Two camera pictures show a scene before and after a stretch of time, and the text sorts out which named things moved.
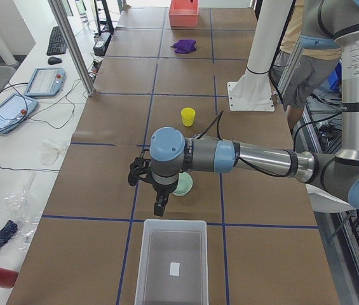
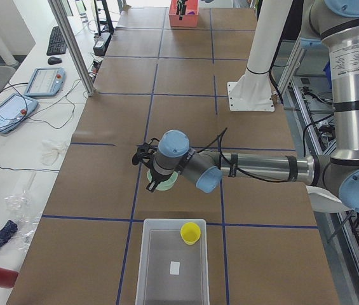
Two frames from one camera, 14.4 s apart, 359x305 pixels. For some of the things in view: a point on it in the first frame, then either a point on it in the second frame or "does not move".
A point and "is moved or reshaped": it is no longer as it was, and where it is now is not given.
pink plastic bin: [183, 13] does not move
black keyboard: [56, 44] does not move
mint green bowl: [185, 184] is moved or reshaped
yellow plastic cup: [188, 114] to [190, 232]
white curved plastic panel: [322, 203] does not move
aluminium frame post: [58, 9] does not move
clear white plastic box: [173, 268] does not move
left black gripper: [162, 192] to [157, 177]
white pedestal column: [253, 92] does not move
